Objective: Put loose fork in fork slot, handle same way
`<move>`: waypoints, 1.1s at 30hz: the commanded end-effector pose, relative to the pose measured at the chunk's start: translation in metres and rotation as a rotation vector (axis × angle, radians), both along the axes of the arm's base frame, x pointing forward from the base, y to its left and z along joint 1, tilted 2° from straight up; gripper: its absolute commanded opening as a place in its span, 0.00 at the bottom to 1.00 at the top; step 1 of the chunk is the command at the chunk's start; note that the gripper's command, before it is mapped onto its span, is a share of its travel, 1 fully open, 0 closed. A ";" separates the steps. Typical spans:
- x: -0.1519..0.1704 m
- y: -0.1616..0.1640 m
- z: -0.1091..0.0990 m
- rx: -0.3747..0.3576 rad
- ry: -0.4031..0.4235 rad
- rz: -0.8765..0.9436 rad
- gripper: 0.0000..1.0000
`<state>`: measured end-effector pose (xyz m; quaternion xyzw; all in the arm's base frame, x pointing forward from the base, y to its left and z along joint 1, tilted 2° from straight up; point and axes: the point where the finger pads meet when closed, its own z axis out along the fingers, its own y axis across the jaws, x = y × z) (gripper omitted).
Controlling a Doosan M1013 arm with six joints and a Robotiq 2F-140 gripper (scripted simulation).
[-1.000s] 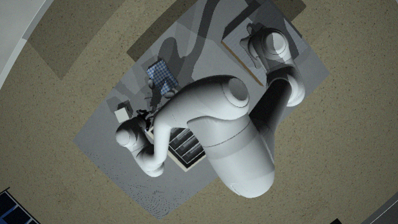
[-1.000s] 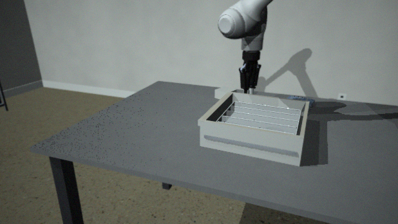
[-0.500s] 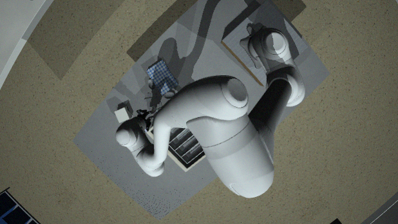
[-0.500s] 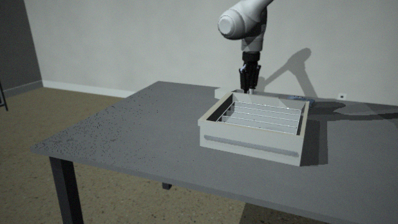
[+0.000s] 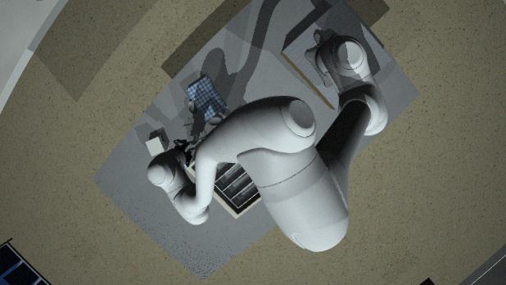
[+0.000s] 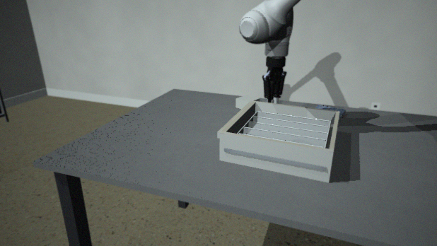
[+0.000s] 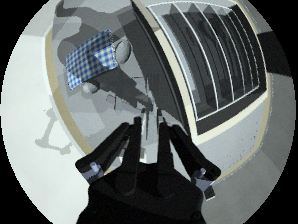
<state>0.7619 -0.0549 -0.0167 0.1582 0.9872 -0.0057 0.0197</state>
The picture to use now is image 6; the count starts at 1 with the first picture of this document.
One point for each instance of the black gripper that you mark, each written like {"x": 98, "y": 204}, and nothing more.
{"x": 274, "y": 79}

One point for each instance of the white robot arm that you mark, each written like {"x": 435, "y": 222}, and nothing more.
{"x": 264, "y": 23}

